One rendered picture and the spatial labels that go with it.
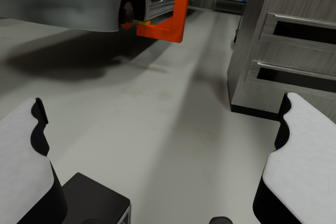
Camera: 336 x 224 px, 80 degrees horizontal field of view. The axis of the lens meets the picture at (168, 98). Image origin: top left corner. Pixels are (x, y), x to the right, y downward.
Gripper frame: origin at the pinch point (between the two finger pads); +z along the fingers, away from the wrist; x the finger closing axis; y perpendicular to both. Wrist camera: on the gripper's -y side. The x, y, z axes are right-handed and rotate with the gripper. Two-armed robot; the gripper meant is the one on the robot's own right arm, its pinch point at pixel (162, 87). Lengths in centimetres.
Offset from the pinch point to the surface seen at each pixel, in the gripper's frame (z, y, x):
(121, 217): 43, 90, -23
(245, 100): 187, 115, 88
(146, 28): 295, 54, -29
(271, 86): 180, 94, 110
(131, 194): 76, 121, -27
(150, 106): 189, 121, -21
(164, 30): 288, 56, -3
